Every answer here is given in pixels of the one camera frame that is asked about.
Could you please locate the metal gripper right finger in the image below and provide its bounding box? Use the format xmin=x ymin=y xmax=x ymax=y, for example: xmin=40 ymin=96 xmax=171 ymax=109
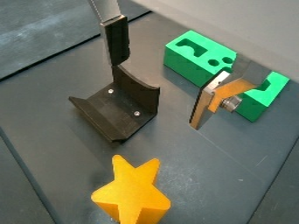
xmin=189 ymin=60 xmax=271 ymax=130

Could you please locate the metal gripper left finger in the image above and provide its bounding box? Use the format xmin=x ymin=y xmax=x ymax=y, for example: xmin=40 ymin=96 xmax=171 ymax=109
xmin=88 ymin=0 xmax=129 ymax=67

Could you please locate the green shape sorting board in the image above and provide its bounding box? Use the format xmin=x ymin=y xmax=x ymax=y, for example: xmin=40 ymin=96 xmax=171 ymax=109
xmin=163 ymin=31 xmax=290 ymax=122

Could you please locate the black curved holder stand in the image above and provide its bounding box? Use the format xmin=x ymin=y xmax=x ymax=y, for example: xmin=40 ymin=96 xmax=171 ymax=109
xmin=69 ymin=66 xmax=160 ymax=142

